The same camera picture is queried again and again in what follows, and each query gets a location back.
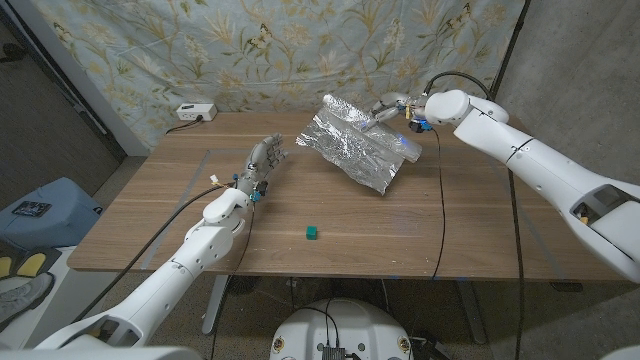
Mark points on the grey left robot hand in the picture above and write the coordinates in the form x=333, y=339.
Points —
x=262, y=162

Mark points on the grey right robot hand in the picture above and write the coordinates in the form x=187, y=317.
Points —
x=400, y=106

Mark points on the crinkled aluminum foil sheet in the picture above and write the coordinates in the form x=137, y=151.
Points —
x=355, y=145

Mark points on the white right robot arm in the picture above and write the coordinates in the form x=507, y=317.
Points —
x=525, y=155

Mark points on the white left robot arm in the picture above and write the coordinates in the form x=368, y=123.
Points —
x=200, y=250

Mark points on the grey tape strip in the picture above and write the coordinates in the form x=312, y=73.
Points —
x=192, y=180
x=225, y=149

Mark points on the white power strip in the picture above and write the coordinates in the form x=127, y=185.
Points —
x=196, y=111

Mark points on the small green block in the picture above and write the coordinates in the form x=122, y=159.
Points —
x=311, y=233

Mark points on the floral printed backdrop cloth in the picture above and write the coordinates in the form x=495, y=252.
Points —
x=300, y=50

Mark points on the black backdrop pole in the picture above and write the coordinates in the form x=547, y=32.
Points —
x=505, y=55

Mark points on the grey table leg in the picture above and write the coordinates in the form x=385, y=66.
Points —
x=472, y=312
x=216, y=305

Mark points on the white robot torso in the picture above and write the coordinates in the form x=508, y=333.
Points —
x=342, y=325

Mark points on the black perforated panel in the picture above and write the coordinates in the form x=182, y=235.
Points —
x=45, y=130

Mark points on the black patterned tag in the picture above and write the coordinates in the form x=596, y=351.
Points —
x=31, y=208

